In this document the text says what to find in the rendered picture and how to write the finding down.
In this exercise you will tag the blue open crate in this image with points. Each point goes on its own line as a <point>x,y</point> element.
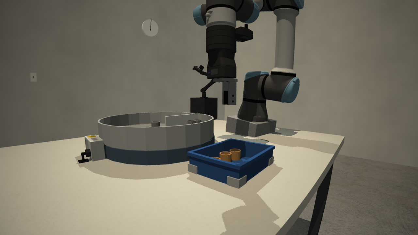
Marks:
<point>255,157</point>

